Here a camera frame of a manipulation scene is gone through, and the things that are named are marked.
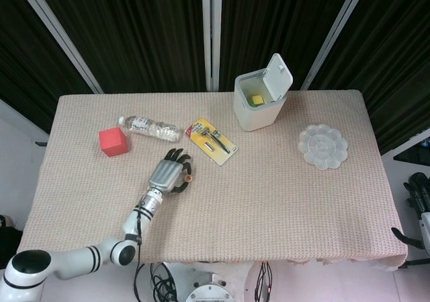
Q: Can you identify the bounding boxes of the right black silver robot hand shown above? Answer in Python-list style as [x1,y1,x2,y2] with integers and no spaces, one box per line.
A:
[391,172,430,251]

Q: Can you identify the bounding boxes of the red cube box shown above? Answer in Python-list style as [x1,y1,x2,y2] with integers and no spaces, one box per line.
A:
[98,126,130,157]

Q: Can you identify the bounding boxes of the razor on yellow blister card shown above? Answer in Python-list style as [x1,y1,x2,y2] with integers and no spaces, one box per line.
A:
[185,118,239,167]

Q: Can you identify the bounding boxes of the clear flower-shaped paint palette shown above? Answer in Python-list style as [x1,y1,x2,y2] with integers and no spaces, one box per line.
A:
[298,124,349,171]

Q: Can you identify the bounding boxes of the black cable bundle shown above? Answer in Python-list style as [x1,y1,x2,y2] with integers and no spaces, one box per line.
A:
[147,263,179,302]

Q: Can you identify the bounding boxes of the black curtain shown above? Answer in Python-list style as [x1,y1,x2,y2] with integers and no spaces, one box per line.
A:
[220,0,357,91]
[33,0,206,93]
[307,0,430,155]
[0,0,95,135]

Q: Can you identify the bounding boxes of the beige woven tablecloth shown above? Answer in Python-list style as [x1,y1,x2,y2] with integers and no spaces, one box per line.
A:
[15,89,409,268]

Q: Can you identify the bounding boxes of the grey aluminium frame post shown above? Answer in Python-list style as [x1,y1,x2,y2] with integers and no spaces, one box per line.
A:
[300,0,370,91]
[13,0,103,94]
[200,0,223,92]

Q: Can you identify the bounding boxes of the grey round robot base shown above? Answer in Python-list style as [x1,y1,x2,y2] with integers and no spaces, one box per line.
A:
[184,271,236,302]

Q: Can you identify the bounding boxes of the white flip-lid trash bin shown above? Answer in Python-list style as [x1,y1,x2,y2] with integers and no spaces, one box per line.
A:
[233,52,294,133]

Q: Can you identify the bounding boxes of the red black cables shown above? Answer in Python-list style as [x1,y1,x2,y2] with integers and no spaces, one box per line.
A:
[254,261,273,302]

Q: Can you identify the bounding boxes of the clear plastic water bottle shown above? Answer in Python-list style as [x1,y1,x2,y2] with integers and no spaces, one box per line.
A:
[118,114,183,143]

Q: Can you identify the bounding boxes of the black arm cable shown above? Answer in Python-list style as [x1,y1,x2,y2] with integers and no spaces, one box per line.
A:
[133,207,144,302]

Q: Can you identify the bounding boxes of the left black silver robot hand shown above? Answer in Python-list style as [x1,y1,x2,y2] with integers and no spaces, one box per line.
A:
[148,148,195,195]

